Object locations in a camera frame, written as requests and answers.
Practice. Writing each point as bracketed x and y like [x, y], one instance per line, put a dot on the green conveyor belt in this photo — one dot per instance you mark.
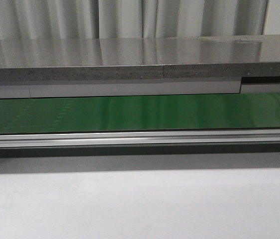
[127, 113]

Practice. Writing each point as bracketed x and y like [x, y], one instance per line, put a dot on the white pleated curtain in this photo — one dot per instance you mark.
[62, 19]

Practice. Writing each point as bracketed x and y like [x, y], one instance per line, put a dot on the grey conveyor back rail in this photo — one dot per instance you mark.
[166, 86]

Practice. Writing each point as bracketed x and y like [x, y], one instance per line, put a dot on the aluminium conveyor front rail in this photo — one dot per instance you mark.
[67, 139]

